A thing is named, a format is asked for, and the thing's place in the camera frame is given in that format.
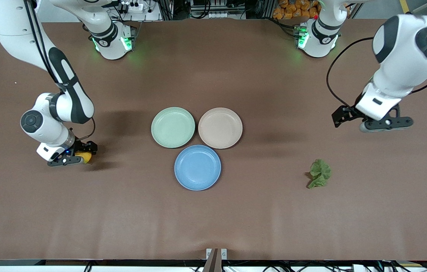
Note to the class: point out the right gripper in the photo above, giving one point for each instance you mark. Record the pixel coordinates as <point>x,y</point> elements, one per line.
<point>83,146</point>

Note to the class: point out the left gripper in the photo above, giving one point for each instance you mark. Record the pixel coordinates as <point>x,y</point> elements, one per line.
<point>343,113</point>

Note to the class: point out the yellow lemon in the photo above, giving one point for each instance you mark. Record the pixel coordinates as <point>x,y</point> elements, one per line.
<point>86,158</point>

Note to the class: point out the green lettuce leaf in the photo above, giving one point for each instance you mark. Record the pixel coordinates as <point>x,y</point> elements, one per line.
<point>321,172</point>

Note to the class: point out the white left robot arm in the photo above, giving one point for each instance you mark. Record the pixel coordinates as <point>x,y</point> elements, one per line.
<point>402,56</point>

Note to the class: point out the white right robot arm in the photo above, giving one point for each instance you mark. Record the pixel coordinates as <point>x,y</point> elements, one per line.
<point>9,30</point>

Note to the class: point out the brown table cover mat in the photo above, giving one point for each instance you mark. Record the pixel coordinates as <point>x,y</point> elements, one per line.
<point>47,207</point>

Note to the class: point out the mint green plate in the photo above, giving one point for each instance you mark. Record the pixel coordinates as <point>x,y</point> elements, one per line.
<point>173,127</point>

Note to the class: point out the blue plate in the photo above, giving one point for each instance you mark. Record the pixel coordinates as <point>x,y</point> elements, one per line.
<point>197,168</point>

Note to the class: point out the orange toy fruit pile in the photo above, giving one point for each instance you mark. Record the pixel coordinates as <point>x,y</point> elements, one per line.
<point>292,9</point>

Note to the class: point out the beige plate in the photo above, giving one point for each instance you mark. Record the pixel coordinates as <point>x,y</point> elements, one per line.
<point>220,127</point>

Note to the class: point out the white power strip with plugs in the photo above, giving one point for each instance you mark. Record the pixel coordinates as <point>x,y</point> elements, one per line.
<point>134,6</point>

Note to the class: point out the white flat power strip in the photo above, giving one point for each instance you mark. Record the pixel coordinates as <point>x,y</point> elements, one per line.
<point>221,15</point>

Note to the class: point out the silver bracket with brown post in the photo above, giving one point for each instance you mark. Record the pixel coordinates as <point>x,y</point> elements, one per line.
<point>215,260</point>

